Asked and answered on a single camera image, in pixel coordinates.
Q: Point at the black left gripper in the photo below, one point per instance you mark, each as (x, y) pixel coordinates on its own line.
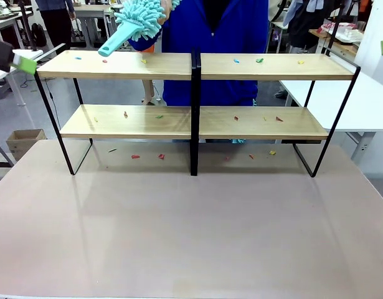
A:
(1, 54)

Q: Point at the person's right hand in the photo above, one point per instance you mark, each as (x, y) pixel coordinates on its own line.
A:
(166, 12)

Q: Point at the black backpack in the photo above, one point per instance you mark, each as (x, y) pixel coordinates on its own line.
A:
(39, 35)

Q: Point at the black stand pole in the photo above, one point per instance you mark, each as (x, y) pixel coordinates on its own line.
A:
(28, 28)
(334, 32)

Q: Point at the clear plastic containers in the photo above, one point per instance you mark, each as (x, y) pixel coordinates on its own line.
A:
(350, 32)

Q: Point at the wooden background table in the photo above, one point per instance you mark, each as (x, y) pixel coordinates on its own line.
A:
(343, 47)

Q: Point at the person in black trousers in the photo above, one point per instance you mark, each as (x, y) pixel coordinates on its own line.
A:
(57, 25)

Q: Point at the large white table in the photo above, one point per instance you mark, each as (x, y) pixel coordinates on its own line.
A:
(359, 102)

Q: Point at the pink boxes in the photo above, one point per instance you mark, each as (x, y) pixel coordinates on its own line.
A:
(326, 26)

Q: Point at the brown cardboard box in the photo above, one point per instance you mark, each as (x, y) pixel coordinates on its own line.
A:
(23, 146)

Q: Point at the person in dark clothing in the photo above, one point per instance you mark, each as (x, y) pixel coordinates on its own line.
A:
(303, 34)

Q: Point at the grey background desk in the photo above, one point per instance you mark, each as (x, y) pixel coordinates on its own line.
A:
(91, 12)

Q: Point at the light wooden shelf board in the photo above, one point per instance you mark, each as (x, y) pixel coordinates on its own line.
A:
(116, 67)
(262, 127)
(278, 70)
(132, 126)

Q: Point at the person in grey and orange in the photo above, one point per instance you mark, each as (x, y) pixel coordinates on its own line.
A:
(149, 90)

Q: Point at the person in blue jacket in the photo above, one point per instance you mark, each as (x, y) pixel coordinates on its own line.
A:
(225, 31)

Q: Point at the wooden two-tier shelf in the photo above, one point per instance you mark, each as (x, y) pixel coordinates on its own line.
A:
(198, 78)

